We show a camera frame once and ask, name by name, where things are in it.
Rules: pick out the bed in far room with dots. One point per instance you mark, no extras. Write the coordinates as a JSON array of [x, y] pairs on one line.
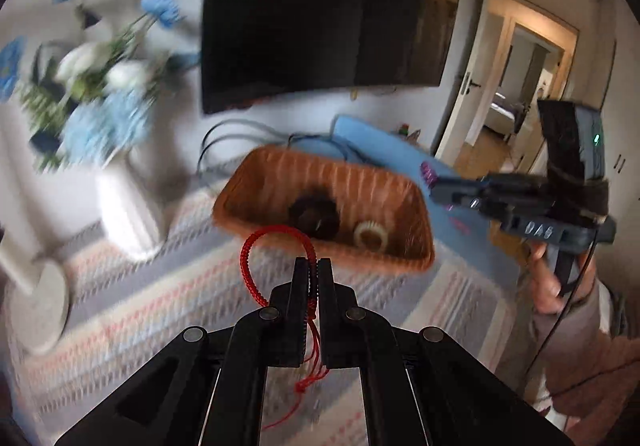
[[500, 113]]

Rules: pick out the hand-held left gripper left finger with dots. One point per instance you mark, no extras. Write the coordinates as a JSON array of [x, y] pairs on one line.
[[300, 296]]

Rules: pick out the striped woven table mat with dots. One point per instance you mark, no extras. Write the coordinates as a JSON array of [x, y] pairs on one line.
[[150, 306]]

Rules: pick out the small red-capped bottle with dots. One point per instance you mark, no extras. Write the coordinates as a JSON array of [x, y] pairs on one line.
[[404, 130]]

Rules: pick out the white door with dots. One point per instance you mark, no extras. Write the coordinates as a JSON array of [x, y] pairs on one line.
[[467, 51]]

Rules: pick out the white desk lamp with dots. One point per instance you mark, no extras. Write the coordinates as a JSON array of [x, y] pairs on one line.
[[45, 296]]

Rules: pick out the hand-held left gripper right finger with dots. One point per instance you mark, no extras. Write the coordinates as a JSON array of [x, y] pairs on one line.
[[326, 296]]

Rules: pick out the black wall television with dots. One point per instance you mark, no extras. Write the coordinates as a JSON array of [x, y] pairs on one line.
[[310, 11]]

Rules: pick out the blue and white artificial flowers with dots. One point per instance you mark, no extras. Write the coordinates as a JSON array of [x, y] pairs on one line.
[[100, 126]]

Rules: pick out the person's right forearm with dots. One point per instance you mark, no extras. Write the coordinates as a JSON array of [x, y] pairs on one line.
[[590, 356]]

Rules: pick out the person's right hand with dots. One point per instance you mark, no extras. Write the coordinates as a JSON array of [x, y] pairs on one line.
[[545, 281]]

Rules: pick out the white ribbed vase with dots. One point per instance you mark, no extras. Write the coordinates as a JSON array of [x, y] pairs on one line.
[[125, 206]]

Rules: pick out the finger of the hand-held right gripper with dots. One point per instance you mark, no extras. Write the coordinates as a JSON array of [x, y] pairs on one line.
[[457, 188], [475, 208]]

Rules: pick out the cream scrunchie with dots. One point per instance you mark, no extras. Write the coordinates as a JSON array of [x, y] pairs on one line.
[[372, 226]]

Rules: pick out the brown wicker basket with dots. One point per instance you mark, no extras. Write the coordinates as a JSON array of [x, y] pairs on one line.
[[350, 186]]

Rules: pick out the black hair scrunchie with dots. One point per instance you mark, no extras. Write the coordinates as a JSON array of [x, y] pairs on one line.
[[305, 213]]

